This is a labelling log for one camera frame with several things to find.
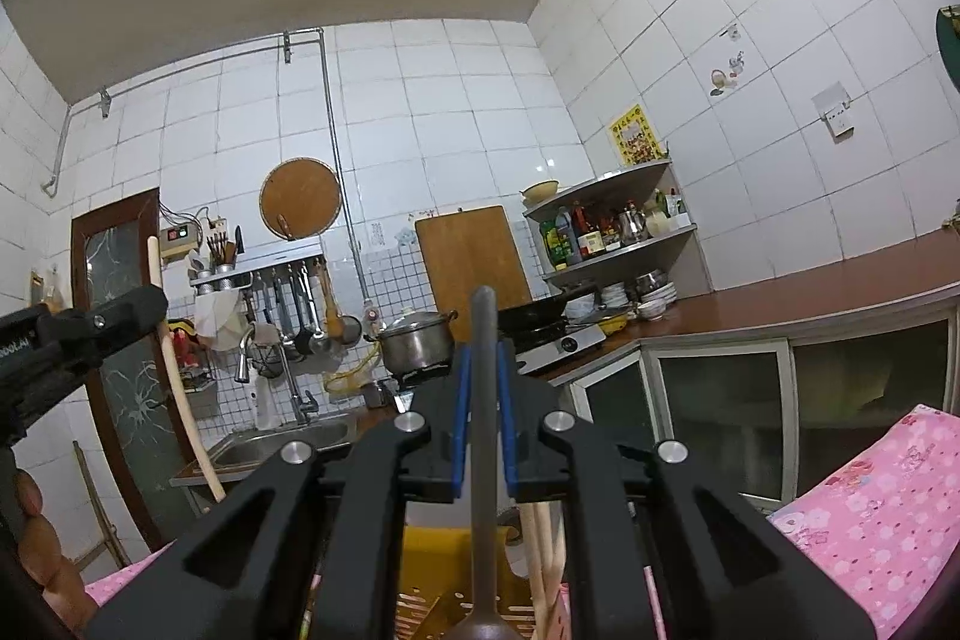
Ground beige electric box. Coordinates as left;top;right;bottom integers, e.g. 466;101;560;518
161;222;205;263

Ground row of hanging kitchen utensils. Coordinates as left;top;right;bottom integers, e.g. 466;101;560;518
251;261;361;360

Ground steel cooking pot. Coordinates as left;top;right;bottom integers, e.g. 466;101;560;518
365;308;460;375

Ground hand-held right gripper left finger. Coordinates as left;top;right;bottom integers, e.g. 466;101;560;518
85;344;475;640

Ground glass door cabinet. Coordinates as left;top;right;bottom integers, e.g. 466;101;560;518
566;332;960;513

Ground wire wall basket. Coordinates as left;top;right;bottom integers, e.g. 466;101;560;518
166;319;220;420

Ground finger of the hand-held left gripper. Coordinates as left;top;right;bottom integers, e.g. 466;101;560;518
45;285;170;365

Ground steel gas stove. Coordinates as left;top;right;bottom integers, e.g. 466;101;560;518
364;366;451;413
514;321;608;375

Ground wooden cutting board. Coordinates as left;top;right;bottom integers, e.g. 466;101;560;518
415;205;533;345

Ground green round board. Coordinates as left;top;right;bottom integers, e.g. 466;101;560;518
935;2;960;79

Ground yellow wall poster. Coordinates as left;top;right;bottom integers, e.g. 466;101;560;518
606;104;661;167

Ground steel corner shelf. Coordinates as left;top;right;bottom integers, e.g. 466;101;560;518
523;158;713;300

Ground black wok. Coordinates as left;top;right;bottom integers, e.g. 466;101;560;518
495;284;601;330

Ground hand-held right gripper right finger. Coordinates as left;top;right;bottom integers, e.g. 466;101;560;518
495;344;877;640

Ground round wooden board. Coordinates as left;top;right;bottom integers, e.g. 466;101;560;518
259;156;344;242

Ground person's left hand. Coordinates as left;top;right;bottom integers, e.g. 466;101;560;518
0;460;98;633

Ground steel kettle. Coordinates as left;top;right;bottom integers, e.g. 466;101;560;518
619;201;652;245

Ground pink floral tablecloth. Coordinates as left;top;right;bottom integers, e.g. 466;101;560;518
82;404;960;640

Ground metal spoon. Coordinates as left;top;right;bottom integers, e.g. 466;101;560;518
442;285;512;640

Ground green plastic bottle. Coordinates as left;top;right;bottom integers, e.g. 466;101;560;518
541;218;572;270

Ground yellow slotted utensil holder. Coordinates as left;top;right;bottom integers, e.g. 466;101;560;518
401;524;567;640

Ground yellow hose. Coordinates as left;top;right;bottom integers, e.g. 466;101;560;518
324;347;376;396

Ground wooden stick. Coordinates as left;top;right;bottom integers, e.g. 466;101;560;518
71;441;130;567

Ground white wall socket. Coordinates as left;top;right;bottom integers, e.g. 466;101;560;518
811;82;857;140

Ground brown framed glass door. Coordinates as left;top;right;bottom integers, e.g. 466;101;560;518
70;188;197;555

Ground stack of white dishes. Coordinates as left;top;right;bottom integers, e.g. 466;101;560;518
598;269;680;322

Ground hanging plastic bags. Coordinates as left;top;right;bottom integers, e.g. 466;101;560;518
30;265;62;316

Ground wall sticker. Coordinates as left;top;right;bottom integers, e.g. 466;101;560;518
709;51;747;98

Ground steel sink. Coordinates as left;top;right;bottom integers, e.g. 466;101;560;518
206;415;357;472

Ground steel faucet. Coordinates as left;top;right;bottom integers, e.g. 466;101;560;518
234;329;320;427

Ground grey wall pipe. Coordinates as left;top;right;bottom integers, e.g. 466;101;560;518
41;29;374;326

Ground steel wall rack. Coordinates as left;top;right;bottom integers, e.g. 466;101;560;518
189;239;325;296

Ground white hanging cloth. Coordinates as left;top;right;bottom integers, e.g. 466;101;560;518
195;291;253;353

